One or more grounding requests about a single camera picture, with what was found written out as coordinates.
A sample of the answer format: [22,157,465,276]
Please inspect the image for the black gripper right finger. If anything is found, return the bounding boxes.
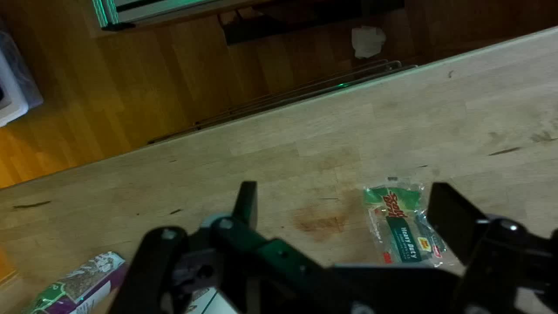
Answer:
[427,182,558,314]

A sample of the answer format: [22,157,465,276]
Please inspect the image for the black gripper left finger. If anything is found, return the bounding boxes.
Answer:
[110,180,329,314]

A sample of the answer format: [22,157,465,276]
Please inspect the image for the clear green sponge plastic wrapper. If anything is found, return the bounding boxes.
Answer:
[362,182,450,271]

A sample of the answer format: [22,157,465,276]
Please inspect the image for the green-lit robot base platform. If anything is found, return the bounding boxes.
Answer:
[90,0,233,30]

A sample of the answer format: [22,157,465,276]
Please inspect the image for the white crumpled paper scrap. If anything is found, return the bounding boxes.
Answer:
[350,25,389,61]

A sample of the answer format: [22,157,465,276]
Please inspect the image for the white floor device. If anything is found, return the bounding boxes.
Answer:
[0,26,45,128]

